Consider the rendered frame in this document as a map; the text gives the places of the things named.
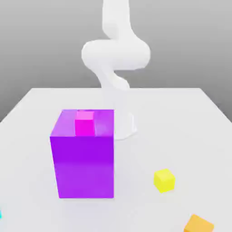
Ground small magenta cube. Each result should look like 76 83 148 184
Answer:
74 110 96 137

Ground small yellow cube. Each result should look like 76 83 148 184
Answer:
153 168 176 194

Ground small orange cube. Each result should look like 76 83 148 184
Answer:
184 213 215 232

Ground large purple box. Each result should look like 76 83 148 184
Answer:
49 109 115 199

